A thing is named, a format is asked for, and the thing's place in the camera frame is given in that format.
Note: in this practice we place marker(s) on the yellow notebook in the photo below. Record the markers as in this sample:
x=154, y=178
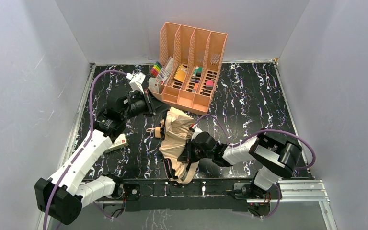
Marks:
x=181, y=73

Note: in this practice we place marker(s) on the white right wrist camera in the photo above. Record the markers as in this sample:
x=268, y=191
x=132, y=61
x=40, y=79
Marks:
x=195, y=130

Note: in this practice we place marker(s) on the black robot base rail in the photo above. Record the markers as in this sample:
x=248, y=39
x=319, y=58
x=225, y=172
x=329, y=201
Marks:
x=199, y=194

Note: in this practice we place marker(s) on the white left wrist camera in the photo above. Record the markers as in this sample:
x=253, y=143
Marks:
x=138, y=82

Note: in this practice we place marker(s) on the white and yellow box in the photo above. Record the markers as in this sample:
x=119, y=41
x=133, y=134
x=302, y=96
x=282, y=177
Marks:
x=119, y=143

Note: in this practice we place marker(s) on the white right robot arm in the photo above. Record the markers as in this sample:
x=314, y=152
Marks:
x=278, y=155

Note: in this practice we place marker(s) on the orange plastic desk organizer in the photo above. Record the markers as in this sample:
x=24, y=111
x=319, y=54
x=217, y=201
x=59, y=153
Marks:
x=202, y=51

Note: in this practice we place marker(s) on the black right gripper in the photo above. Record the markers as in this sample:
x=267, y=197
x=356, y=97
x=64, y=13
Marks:
x=186, y=152

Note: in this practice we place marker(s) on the white red small box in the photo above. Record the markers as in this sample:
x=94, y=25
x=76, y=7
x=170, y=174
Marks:
x=155, y=85

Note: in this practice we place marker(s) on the pink eraser block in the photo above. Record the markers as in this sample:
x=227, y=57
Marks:
x=209, y=84

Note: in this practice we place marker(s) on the colourful marker set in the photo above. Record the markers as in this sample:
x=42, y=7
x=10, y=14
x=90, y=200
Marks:
x=155, y=70

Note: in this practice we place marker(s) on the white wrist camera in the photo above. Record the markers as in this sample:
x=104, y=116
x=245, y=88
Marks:
x=138, y=82
x=195, y=130

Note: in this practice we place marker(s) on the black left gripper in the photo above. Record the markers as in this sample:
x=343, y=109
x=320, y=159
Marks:
x=149, y=102

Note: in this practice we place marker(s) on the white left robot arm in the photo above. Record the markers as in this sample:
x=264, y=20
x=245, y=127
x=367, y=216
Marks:
x=62, y=196

